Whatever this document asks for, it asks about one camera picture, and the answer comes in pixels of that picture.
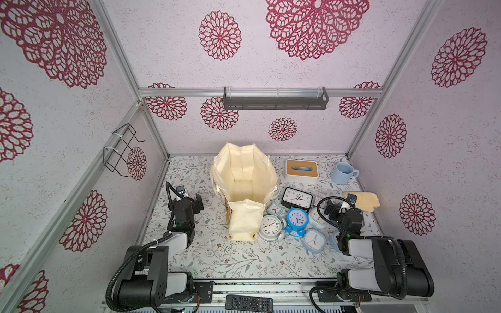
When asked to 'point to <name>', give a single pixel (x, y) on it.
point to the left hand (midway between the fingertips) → (187, 197)
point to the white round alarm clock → (316, 221)
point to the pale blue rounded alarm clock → (314, 240)
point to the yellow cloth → (365, 201)
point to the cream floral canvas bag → (246, 178)
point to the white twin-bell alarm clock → (272, 228)
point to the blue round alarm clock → (297, 220)
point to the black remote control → (249, 303)
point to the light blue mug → (342, 173)
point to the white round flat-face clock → (276, 192)
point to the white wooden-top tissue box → (301, 171)
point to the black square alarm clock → (297, 199)
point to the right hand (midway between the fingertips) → (340, 199)
